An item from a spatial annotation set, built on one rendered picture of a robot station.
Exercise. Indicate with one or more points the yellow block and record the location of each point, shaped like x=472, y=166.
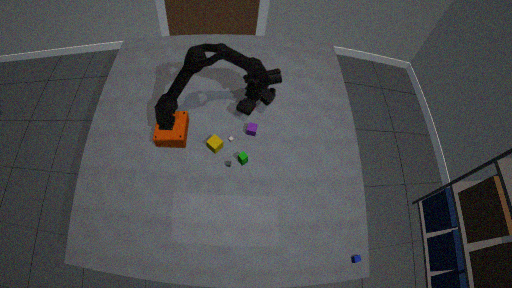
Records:
x=214, y=144

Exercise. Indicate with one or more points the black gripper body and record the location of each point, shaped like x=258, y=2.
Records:
x=246, y=106

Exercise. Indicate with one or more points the small purple cube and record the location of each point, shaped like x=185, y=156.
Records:
x=251, y=129

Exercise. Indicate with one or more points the small blue block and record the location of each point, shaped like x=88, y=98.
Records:
x=356, y=258

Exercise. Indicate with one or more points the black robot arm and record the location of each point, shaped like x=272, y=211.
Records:
x=196, y=59

